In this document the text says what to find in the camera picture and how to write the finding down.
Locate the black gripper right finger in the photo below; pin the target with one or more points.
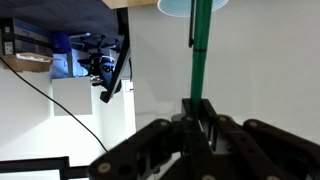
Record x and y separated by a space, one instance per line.
260 150

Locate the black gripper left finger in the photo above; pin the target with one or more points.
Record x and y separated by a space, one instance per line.
146 153

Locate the green pen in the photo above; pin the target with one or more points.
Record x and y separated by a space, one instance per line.
201 50

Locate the light blue cup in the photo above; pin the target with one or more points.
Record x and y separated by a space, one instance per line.
176 8

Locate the white partition board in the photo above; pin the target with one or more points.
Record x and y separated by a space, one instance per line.
260 66

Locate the black metal bar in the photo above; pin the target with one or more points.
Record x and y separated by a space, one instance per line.
116 70

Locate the white cabinet box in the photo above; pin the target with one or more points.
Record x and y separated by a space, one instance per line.
71 96

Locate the black office chair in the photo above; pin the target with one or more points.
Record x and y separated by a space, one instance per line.
100 63

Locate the black framed monitor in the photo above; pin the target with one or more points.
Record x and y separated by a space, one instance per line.
33 165

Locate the blue container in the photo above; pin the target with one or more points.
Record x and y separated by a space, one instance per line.
61 42

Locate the brown cardboard box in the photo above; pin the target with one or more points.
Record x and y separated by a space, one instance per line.
28 62

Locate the dark blue printed box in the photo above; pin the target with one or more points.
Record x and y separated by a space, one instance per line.
25 36

